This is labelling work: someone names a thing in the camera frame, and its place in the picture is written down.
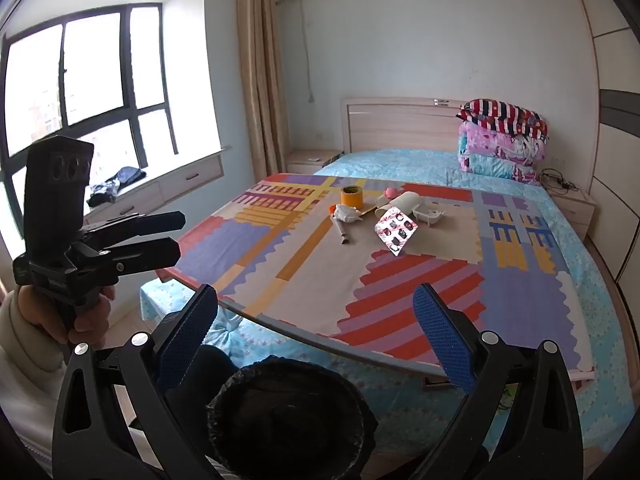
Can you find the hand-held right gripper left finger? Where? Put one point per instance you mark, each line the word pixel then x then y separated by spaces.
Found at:
pixel 187 335

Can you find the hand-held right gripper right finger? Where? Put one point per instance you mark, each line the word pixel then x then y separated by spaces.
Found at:
pixel 442 340

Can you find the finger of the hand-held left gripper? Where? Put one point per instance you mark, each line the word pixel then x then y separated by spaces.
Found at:
pixel 150 255
pixel 150 224

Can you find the silver blister pack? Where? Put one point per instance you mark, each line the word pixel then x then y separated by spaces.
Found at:
pixel 395 232

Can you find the white plastic tray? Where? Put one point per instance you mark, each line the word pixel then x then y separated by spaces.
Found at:
pixel 431 214

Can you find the black bagged trash bin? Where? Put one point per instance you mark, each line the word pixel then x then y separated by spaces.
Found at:
pixel 290 410

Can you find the white cardboard tube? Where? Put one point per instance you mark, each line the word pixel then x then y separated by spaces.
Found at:
pixel 402 202

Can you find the grey pen tube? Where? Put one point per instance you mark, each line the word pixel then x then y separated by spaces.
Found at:
pixel 341 232

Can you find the white tissue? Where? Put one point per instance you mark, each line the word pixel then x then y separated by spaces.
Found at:
pixel 346 212

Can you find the person's left forearm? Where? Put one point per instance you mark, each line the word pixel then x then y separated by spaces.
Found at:
pixel 25 375

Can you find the person's left hand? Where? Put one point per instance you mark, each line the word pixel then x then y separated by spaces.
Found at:
pixel 92 322

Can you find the dark clothes pile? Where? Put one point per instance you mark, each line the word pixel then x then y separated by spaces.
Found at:
pixel 117 182

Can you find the wooden window seat cabinet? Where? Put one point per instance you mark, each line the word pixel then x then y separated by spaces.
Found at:
pixel 190 177

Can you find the colourful patterned board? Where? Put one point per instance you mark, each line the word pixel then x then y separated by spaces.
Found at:
pixel 310 270

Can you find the pink ball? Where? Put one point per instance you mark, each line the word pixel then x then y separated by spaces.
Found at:
pixel 390 193

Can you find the black framed window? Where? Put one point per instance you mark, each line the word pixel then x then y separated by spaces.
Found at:
pixel 127 60

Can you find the yellow tape roll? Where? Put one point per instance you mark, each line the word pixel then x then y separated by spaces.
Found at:
pixel 352 197

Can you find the wooden nightstand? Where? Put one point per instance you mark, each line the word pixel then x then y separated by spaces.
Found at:
pixel 575 210
pixel 310 164

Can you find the wooden bed with blue sheet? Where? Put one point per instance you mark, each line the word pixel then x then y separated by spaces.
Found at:
pixel 400 162

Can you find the beige curtain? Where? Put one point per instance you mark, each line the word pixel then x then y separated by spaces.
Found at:
pixel 260 70

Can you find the pink folded quilt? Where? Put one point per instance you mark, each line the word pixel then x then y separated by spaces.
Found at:
pixel 492 152

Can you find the striped folded quilt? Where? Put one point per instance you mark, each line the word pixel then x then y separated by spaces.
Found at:
pixel 500 112

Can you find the light wooden wardrobe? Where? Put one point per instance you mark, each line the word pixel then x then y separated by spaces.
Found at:
pixel 617 160

